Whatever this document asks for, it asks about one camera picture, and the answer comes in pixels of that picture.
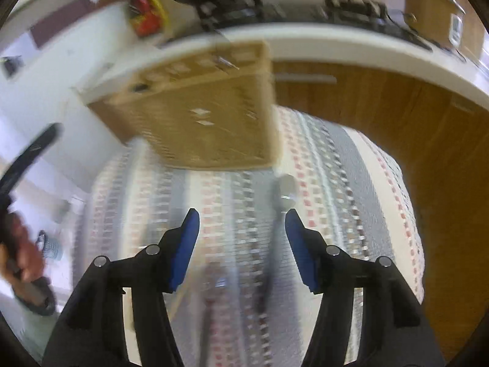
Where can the dark cooking oil bottle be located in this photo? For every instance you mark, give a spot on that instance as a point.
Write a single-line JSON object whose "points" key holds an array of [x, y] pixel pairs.
{"points": [[147, 13]]}

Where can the brown rice cooker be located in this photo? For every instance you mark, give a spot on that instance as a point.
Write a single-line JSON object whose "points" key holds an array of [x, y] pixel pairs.
{"points": [[428, 11]]}

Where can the striped woven placemat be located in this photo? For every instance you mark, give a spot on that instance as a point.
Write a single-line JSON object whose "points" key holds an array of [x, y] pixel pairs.
{"points": [[344, 183]]}

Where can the metal spoon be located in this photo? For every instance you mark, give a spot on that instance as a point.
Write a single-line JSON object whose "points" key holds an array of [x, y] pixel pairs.
{"points": [[284, 193]]}

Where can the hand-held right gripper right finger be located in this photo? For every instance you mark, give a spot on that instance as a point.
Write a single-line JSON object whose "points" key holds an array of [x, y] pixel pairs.
{"points": [[298, 248]]}

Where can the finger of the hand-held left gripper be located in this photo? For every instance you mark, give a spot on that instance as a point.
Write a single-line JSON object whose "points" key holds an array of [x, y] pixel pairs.
{"points": [[34, 149]]}

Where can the black burner grate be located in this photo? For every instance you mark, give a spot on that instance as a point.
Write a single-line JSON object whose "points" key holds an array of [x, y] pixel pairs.
{"points": [[229, 11], [355, 4]]}

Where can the person's left hand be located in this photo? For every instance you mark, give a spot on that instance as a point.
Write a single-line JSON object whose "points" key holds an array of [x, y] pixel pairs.
{"points": [[21, 252]]}

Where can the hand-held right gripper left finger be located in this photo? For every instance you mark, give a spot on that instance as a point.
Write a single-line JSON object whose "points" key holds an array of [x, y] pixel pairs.
{"points": [[187, 248]]}

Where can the beige plastic utensil basket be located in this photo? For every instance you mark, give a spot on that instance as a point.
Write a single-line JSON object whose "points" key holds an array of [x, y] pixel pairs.
{"points": [[214, 122]]}

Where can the black glass gas cooktop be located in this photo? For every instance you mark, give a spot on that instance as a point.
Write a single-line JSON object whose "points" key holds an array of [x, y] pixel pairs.
{"points": [[279, 10]]}

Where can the blue white patterned object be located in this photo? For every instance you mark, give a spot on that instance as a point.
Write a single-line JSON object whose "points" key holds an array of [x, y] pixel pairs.
{"points": [[50, 246]]}

